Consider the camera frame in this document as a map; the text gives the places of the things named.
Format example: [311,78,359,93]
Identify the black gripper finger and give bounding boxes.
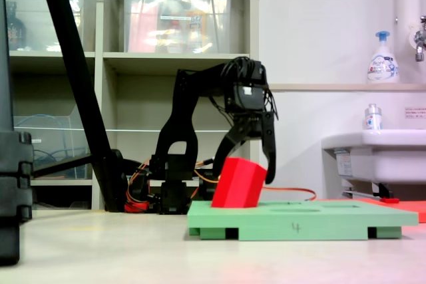
[261,112,279,185]
[212,130,250,177]

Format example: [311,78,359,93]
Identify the red octagonal pillar block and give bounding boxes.
[210,156,269,209]

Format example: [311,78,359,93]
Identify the orange flat block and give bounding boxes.
[318,197,426,223]

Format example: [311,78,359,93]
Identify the green shape sorter board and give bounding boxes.
[184,200,419,241]

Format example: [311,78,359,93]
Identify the yellow bottle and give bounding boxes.
[185,9,210,51]

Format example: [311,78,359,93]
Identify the small clear bottle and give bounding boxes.
[363,103,383,131]

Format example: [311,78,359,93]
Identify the white sink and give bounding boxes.
[321,128,426,185]

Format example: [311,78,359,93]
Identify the red tipped metal rod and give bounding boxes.
[341,190,401,204]

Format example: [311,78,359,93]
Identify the large clear storage bin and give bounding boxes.
[122,0,234,54]

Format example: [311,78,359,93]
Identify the white blue soap pump bottle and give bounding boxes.
[367,30,400,84]

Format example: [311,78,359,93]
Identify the pink pack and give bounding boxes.
[128,0,159,53]

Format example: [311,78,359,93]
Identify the beige shelf unit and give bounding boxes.
[3,0,261,212]

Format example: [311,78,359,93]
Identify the black tripod leg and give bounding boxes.
[32,0,130,213]

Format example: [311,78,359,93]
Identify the metal faucet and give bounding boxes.
[412,15,426,63]

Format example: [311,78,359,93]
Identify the notched black stack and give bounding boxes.
[0,130,34,267]

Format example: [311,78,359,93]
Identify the dark glass bottle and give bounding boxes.
[5,0,27,51]

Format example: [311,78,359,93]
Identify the black gripper wire loops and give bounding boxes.
[262,84,279,121]

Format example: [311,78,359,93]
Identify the orange thin wire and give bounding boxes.
[262,186,318,202]

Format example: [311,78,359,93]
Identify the black arm wire bundle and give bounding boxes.
[220,57,256,82]

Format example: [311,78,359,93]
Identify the white shelf guard cord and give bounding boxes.
[13,127,234,133]

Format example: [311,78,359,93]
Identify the red print wall sticker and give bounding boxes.
[404,106,426,120]

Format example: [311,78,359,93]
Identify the clear bin with blue cables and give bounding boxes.
[13,104,94,180]

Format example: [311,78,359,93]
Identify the dark grey upright post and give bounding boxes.
[0,0,15,134]

